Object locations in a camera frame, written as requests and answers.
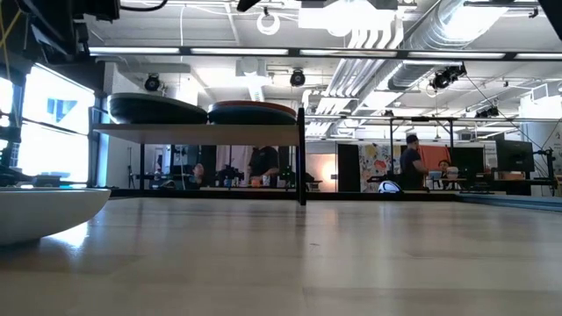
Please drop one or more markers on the dark green smooth plate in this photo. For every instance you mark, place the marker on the dark green smooth plate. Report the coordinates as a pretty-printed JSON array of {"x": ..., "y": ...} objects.
[{"x": 250, "y": 117}]

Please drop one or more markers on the dark teal ribbed plate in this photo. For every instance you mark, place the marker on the dark teal ribbed plate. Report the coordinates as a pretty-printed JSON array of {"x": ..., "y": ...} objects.
[{"x": 158, "y": 116}]

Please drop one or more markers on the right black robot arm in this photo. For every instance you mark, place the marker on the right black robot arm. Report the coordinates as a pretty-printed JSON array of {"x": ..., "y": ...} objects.
[{"x": 554, "y": 13}]

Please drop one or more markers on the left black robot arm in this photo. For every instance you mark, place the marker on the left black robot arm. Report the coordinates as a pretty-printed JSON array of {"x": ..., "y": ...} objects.
[{"x": 57, "y": 26}]

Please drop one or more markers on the black ceiling spotlight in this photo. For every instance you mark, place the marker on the black ceiling spotlight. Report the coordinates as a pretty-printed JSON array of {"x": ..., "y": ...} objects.
[
  {"x": 487, "y": 112},
  {"x": 152, "y": 82},
  {"x": 297, "y": 78},
  {"x": 445, "y": 78}
]

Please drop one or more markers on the person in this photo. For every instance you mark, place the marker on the person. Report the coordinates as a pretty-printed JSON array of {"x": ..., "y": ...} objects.
[
  {"x": 444, "y": 169},
  {"x": 198, "y": 175},
  {"x": 412, "y": 167},
  {"x": 263, "y": 162}
]

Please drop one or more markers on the black partition panel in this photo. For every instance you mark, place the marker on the black partition panel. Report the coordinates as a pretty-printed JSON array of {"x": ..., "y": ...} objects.
[{"x": 348, "y": 167}]

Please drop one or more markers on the black and white ball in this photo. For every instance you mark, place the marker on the black and white ball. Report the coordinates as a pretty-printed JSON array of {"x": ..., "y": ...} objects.
[{"x": 389, "y": 187}]

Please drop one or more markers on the orange hanging cloth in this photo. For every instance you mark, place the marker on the orange hanging cloth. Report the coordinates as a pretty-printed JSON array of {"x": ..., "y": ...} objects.
[{"x": 437, "y": 153}]

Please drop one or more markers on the overhead LED light bar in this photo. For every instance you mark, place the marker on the overhead LED light bar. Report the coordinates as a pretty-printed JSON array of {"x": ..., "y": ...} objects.
[{"x": 509, "y": 55}]

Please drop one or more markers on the white bowl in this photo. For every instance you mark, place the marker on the white bowl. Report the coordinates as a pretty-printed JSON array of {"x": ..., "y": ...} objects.
[{"x": 44, "y": 215}]

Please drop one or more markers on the black computer monitor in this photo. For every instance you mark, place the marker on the black computer monitor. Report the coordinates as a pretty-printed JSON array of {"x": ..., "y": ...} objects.
[{"x": 514, "y": 155}]

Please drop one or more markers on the wooden shelf with black frame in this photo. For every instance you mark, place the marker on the wooden shelf with black frame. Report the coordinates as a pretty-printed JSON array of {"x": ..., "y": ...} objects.
[{"x": 197, "y": 134}]

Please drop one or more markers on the silver ventilation duct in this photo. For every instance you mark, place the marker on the silver ventilation duct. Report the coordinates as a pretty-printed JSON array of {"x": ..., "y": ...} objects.
[{"x": 432, "y": 44}]

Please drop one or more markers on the colourful wall poster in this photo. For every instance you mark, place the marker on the colourful wall poster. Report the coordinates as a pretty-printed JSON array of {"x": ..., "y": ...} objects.
[{"x": 373, "y": 164}]

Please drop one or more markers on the black rig frame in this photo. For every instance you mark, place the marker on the black rig frame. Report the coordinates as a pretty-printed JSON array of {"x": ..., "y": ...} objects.
[{"x": 351, "y": 196}]

